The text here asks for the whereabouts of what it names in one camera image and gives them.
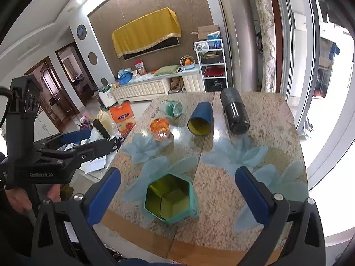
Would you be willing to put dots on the yellow cloth covered TV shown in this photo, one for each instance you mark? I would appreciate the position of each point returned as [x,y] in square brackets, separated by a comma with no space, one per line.
[144,32]

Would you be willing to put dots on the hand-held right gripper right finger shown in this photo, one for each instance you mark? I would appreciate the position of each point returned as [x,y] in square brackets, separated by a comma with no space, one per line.
[252,196]

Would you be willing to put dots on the dark blue cup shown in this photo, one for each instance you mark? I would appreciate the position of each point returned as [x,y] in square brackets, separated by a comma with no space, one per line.
[203,113]

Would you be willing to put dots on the orange carton box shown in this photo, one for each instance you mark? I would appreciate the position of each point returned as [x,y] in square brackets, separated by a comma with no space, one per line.
[121,112]

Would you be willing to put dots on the person's left hand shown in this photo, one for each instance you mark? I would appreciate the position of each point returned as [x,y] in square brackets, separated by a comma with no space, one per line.
[16,198]

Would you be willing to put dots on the white shelf rack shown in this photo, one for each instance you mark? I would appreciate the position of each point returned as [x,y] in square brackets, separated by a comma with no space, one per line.
[213,84]

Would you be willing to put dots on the green cushion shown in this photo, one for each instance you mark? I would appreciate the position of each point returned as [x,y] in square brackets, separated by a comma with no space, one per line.
[166,70]

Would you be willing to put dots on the white papers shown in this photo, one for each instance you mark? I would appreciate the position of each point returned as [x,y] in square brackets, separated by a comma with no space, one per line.
[93,165]

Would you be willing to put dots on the red cloth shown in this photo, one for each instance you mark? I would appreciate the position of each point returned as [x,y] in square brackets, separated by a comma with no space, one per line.
[213,71]

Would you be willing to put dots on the fruit basket with oranges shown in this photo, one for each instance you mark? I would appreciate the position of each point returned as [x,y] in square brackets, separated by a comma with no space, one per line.
[187,62]

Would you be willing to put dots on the patterned beige curtain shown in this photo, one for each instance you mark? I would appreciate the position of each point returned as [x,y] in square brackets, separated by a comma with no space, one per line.
[265,33]

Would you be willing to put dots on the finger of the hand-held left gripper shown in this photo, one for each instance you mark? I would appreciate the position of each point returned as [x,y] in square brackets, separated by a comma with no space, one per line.
[75,137]
[97,148]

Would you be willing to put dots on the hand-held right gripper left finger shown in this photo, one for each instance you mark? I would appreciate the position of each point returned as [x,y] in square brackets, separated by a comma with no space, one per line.
[104,195]

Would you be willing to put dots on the blue box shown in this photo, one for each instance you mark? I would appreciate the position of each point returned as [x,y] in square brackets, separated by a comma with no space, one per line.
[215,41]

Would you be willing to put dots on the cardboard box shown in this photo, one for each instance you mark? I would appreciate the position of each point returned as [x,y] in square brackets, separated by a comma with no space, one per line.
[208,30]

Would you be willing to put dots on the white television cabinet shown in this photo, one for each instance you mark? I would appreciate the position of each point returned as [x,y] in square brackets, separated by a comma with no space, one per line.
[144,88]

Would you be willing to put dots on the blue round wall ornament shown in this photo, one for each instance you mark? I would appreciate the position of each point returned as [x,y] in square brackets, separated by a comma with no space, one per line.
[81,31]

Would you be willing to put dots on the white plastic bag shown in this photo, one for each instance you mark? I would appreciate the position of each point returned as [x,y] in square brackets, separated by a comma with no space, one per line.
[203,47]

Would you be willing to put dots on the teal hexagonal cup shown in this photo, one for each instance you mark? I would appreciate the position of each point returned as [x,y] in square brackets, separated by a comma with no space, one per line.
[183,199]

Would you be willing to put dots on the clear teal glass cup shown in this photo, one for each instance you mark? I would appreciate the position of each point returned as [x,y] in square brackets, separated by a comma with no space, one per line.
[173,108]

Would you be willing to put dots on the blue plastic basket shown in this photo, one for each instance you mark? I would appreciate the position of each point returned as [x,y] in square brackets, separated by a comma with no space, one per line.
[124,79]

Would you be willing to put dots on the brown round wall ornament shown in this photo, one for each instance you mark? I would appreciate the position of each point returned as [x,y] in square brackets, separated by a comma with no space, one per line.
[104,81]
[93,58]

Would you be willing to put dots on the white small appliance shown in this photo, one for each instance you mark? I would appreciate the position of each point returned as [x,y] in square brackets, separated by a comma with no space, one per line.
[106,97]

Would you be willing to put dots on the black cup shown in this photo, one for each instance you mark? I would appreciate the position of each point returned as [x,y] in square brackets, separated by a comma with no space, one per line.
[235,110]

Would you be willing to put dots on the black television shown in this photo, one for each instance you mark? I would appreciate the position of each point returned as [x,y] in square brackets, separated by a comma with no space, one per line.
[155,49]

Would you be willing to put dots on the red snack bag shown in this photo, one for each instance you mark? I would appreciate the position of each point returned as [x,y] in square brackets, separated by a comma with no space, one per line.
[140,67]

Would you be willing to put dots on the orange glass cup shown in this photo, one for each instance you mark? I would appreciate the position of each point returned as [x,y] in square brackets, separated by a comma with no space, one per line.
[160,127]

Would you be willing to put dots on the brown wooden door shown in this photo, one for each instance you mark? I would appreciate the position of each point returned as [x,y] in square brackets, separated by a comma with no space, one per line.
[52,88]

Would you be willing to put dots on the blue hanging garment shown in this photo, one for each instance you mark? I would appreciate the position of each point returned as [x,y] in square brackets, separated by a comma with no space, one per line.
[335,50]

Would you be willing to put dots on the silver standing air conditioner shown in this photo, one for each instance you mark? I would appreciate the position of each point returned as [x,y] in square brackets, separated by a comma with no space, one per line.
[235,33]

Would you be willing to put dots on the black ribbed cylinder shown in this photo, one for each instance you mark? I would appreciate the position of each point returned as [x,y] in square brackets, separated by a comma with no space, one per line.
[101,128]

